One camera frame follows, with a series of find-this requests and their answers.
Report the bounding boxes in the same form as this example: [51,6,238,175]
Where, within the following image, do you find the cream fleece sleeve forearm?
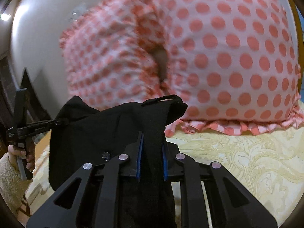
[0,153,32,216]

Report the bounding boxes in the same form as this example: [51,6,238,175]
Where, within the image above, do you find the yellow patterned bed sheet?
[26,127,303,227]

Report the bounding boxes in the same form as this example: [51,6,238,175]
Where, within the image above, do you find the person's left hand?
[8,141,36,171]

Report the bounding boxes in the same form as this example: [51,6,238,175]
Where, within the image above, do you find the pink polka dot pillow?
[142,0,303,136]
[59,0,164,110]

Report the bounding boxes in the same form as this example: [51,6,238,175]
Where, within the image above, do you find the dark wooden headboard panel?
[21,68,51,121]

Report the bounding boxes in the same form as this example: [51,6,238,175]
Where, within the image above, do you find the black pants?
[49,95,187,227]

